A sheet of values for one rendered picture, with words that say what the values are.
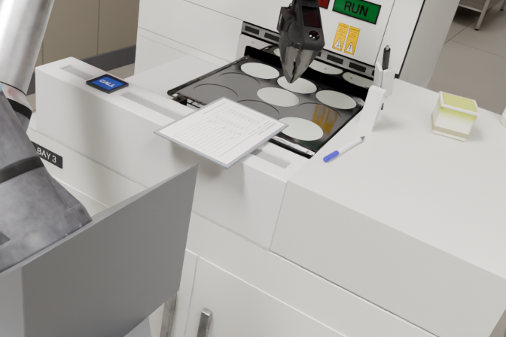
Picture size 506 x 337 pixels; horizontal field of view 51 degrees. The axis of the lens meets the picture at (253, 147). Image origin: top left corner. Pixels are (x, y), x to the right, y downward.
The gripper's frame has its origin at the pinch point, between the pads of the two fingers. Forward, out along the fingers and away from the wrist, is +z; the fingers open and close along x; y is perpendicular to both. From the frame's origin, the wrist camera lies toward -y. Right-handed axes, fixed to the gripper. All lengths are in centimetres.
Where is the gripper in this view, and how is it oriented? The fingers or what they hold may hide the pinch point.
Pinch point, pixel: (291, 79)
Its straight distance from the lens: 119.0
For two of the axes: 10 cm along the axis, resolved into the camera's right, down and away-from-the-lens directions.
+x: -9.6, -0.3, -2.9
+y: -2.3, -5.2, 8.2
